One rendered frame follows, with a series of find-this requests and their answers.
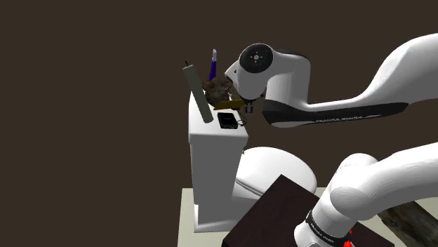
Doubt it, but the tall grey candle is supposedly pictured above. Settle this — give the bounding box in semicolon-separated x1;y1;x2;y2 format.
182;60;215;124

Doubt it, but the white toilet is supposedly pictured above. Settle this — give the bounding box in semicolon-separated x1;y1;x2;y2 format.
187;91;319;234

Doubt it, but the brown rough log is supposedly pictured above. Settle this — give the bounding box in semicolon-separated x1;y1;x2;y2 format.
376;200;438;247

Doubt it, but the flat yellow box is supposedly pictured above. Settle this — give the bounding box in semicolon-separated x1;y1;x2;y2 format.
213;98;246;112

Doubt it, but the dark maroon robot stand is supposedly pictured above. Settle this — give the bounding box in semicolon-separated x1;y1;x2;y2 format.
221;173;397;247

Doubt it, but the small black device with cable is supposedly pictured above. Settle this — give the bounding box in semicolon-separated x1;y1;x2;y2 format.
217;112;248;130

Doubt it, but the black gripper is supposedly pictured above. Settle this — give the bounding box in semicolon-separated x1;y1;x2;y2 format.
240;89;267;114

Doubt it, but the brown rough rock figure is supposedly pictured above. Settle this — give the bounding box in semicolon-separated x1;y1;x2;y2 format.
201;76;242;107

